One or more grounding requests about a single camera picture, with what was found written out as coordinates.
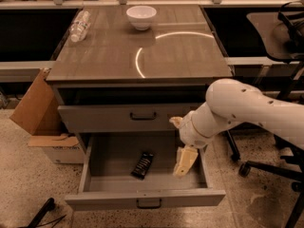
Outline brown cardboard sheet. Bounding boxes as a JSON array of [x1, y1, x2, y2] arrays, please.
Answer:
[[9, 68, 62, 136]]

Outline black office chair base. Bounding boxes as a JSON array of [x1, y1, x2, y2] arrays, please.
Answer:
[[238, 136, 304, 228]]

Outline clear plastic water bottle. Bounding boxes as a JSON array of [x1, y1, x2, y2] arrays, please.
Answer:
[[69, 10, 90, 43]]

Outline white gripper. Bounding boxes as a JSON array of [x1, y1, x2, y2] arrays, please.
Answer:
[[169, 111, 213, 178]]

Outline white ceramic bowl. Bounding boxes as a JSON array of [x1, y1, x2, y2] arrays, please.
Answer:
[[126, 6, 157, 30]]

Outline black side desk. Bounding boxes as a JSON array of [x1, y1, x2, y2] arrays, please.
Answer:
[[218, 11, 304, 100]]

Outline black stand leg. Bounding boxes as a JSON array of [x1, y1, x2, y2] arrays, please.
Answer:
[[18, 198, 66, 228]]

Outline closed grey upper drawer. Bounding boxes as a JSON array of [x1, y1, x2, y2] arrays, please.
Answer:
[[58, 104, 199, 133]]

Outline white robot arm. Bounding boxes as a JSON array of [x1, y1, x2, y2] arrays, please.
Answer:
[[170, 79, 304, 178]]

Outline wooden top drawer cabinet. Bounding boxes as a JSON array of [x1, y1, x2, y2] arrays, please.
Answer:
[[47, 5, 232, 147]]

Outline open grey middle drawer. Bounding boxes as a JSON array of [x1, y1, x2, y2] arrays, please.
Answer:
[[66, 131, 225, 211]]

